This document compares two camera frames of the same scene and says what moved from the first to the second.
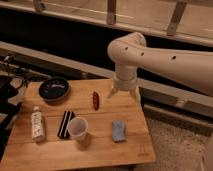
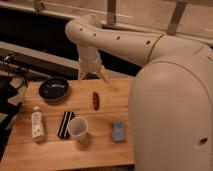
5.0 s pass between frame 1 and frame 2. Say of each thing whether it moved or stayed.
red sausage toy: stayed
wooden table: stayed
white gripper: moved
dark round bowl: stayed
